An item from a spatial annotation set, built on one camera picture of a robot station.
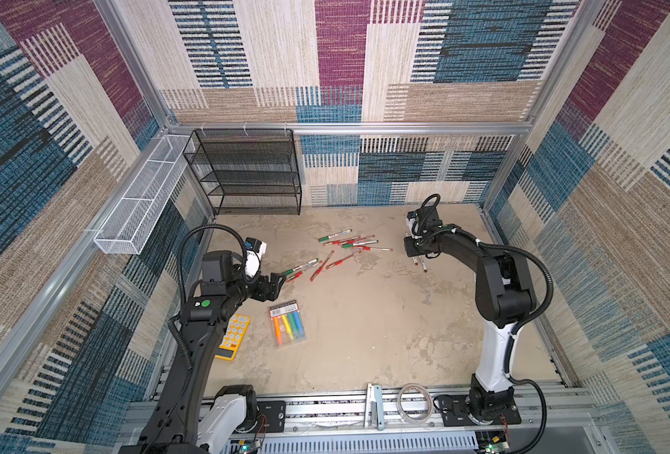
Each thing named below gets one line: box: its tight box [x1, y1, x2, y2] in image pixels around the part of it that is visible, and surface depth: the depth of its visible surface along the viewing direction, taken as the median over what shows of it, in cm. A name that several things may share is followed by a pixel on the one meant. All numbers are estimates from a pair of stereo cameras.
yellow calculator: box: [214, 314, 251, 362], surface depth 87 cm
